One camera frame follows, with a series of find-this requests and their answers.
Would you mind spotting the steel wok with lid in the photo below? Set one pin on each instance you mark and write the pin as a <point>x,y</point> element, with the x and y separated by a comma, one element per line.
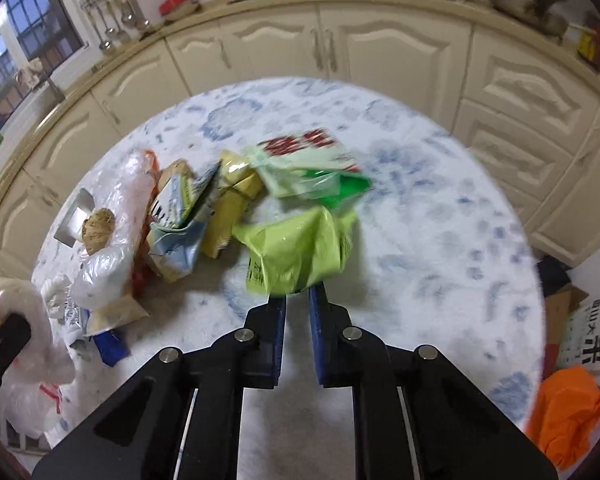
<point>537,14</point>

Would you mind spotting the red white green wrapper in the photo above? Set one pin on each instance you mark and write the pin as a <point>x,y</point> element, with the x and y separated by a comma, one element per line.
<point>312,165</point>

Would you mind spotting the round table floral cloth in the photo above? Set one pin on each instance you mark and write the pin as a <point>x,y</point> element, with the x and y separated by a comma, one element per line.
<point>437,256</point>

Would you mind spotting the hanging utensil rack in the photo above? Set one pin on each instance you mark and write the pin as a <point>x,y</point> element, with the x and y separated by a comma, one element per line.
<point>116,23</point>

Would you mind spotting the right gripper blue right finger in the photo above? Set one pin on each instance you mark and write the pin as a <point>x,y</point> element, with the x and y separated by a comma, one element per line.
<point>416,415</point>

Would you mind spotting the cardboard box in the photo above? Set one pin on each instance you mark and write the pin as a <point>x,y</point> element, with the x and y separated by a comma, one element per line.
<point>558,306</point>

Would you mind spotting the lime green plastic bag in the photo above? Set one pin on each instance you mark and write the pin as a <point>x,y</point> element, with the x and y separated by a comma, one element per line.
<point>293,254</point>

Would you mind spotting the kitchen window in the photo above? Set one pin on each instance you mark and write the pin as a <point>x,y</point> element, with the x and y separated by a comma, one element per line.
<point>32,30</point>

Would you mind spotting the white rice sack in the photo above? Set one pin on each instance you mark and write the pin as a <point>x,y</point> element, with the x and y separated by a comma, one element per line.
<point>581,341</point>

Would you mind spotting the red box on counter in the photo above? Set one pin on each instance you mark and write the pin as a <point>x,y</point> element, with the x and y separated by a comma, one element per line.
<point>173,10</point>

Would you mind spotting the blue foil wrapper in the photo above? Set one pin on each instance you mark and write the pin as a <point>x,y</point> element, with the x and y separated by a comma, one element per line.
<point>111,347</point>

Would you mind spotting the red printed clear plastic bag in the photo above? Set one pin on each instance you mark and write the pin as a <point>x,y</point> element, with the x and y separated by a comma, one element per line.
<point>30,397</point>

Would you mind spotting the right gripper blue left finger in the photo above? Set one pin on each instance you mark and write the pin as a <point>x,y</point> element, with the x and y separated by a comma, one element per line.
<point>178,416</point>

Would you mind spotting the yellow snack wrapper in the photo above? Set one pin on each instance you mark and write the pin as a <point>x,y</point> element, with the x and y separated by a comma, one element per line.
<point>238,186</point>

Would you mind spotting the cream lower cabinets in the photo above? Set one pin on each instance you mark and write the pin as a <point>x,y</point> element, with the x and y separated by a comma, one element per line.
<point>526,107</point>

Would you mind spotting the long cream bread wrapper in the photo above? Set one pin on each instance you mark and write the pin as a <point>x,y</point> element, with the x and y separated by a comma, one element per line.
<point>108,281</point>

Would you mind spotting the blue white snack bag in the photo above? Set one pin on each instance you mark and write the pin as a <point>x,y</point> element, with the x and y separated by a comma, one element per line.
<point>179,217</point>

